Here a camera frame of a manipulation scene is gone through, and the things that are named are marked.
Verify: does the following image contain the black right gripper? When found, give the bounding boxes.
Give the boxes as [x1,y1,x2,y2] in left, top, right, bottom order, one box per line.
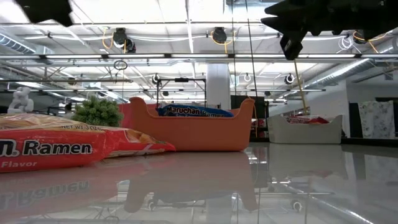
[260,0,358,37]

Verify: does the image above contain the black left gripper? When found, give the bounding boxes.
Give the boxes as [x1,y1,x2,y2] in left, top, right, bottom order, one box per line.
[14,0,75,28]

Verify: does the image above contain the blue Maruchan ramen pack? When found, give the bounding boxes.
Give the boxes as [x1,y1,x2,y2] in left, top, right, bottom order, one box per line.
[156,103,235,118]

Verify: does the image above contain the orange chicken ramen pack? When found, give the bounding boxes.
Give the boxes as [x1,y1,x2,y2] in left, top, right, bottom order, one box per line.
[0,113,110,174]
[101,126,177,159]

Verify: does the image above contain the black cabinet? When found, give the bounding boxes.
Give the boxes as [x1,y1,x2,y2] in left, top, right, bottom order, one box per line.
[230,95,268,138]

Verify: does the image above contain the white figurine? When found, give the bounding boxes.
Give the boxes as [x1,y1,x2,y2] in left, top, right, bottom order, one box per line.
[6,86,35,114]

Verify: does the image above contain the green artificial plant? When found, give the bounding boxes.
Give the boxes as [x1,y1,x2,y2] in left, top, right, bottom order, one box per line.
[70,95,124,128]

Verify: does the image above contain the white plastic bin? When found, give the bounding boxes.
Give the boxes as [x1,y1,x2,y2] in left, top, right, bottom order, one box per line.
[267,114,343,144]

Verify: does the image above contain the floral hanging cloth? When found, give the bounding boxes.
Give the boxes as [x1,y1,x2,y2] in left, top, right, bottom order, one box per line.
[357,100,396,139]

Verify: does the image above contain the orange plastic bin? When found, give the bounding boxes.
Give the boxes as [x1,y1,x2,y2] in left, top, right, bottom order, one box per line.
[128,96,255,152]

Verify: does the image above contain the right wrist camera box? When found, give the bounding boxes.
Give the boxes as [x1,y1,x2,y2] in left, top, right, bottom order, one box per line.
[279,30,305,62]

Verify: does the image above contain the black hanging cable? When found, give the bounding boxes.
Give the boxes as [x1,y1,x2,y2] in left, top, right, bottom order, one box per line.
[244,0,259,100]

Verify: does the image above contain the yellow hanging cable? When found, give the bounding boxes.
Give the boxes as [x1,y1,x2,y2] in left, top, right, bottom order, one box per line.
[292,58,309,116]

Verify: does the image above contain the silver ventilation duct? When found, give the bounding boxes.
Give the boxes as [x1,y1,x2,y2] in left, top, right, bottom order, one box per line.
[304,40,398,88]

